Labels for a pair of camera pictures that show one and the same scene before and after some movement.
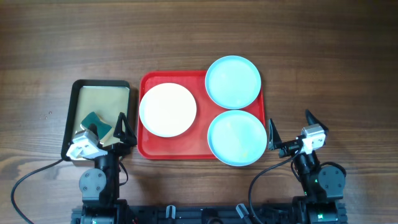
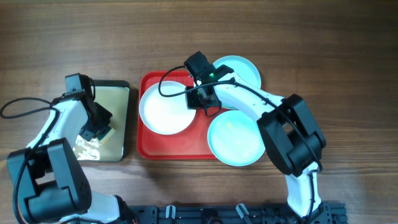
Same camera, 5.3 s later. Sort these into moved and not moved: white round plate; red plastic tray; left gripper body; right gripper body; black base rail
Moved: left gripper body; right gripper body
Not moved: white round plate; red plastic tray; black base rail
